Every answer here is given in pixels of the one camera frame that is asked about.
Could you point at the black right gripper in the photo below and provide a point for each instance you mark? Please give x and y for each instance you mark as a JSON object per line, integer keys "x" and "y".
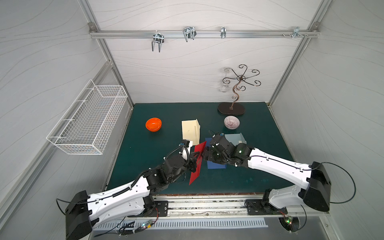
{"x": 210, "y": 151}

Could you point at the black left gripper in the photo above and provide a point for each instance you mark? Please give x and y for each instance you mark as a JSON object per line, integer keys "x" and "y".
{"x": 192, "y": 162}

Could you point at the red envelope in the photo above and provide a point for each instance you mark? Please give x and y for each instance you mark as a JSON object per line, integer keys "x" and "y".
{"x": 198, "y": 151}

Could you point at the dark blue envelope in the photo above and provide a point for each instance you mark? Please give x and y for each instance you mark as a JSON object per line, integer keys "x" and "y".
{"x": 211, "y": 165}

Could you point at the cream envelope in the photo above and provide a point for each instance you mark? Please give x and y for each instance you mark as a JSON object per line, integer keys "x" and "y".
{"x": 191, "y": 131}

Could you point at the light blue envelope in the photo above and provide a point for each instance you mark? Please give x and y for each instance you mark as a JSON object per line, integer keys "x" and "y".
{"x": 235, "y": 139}

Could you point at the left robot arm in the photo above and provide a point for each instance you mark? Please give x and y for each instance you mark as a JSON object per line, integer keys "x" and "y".
{"x": 85, "y": 212}

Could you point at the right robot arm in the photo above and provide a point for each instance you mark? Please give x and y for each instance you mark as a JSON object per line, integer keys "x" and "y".
{"x": 311, "y": 185}

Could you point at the striped ceramic bowl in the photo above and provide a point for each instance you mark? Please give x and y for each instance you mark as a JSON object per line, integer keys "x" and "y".
{"x": 231, "y": 122}

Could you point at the orange plastic bowl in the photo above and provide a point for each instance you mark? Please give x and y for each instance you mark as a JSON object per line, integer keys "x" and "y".
{"x": 153, "y": 124}

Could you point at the dark jewelry stand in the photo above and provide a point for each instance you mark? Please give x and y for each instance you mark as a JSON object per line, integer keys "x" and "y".
{"x": 234, "y": 108}

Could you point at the metal hook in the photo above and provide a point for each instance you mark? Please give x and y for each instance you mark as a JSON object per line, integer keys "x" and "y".
{"x": 223, "y": 32}
{"x": 158, "y": 40}
{"x": 296, "y": 33}
{"x": 189, "y": 33}

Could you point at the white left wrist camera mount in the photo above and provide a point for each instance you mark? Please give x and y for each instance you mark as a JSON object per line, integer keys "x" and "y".
{"x": 185, "y": 149}

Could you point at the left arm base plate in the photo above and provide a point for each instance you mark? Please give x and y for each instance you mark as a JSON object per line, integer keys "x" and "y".
{"x": 159, "y": 208}

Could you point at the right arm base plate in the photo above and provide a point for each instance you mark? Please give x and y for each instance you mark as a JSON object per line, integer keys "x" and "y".
{"x": 258, "y": 207}

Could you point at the white wire basket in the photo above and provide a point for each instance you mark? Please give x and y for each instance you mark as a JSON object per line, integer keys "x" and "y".
{"x": 86, "y": 126}

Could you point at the aluminium crossbar rail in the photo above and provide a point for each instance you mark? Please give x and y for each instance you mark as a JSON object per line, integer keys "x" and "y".
{"x": 201, "y": 34}

